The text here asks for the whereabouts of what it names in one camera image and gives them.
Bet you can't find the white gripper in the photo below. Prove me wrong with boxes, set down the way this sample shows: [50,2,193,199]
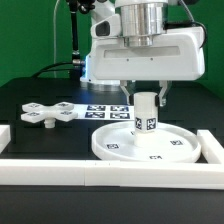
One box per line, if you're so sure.
[89,16,206,107]

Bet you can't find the white round table top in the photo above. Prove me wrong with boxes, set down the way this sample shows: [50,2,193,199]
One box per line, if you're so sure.
[92,121,201,163]

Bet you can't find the white sheet with fiducial markers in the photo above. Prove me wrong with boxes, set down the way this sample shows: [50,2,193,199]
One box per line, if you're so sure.
[74,104,134,121]

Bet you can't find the white front fence bar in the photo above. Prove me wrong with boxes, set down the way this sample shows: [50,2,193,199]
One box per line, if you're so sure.
[0,159,224,190]

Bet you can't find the white fence bar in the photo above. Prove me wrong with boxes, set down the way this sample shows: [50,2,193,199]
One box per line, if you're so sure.
[0,159,224,190]
[197,130,224,165]

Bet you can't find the white right fence bar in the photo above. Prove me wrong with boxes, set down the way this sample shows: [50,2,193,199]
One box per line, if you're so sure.
[197,130,224,165]

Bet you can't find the white cross-shaped table base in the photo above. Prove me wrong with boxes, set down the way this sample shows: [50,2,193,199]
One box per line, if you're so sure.
[21,102,78,129]

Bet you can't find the white left fence block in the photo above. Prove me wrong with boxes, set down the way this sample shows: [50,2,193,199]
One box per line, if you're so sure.
[0,125,11,154]

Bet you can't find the black cables at base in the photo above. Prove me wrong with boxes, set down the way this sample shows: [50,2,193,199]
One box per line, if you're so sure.
[31,58,86,79]

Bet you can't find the white cable on backdrop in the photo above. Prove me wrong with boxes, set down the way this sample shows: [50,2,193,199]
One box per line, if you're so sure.
[52,0,63,79]

